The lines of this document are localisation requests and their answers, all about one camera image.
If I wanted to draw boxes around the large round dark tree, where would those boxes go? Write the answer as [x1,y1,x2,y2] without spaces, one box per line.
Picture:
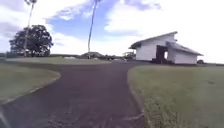
[8,24,54,58]

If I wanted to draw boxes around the grass patch with curved edge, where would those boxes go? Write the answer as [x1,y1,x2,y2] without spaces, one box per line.
[0,63,62,104]

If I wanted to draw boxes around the distant low bushes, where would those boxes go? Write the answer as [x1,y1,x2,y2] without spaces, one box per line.
[76,50,137,62]

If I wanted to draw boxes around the wide green lawn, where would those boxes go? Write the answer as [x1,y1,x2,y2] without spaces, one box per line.
[127,63,224,128]

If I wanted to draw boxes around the dark asphalt road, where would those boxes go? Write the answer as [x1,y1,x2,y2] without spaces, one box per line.
[0,59,154,128]

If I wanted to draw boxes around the tall thin palm tree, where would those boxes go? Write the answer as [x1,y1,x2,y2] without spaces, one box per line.
[22,0,38,58]
[86,0,101,59]

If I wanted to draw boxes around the white building with dark roof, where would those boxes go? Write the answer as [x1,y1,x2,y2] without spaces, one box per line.
[128,30,205,65]

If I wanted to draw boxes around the distant flat grass field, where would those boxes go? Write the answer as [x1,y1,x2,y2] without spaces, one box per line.
[6,56,113,66]

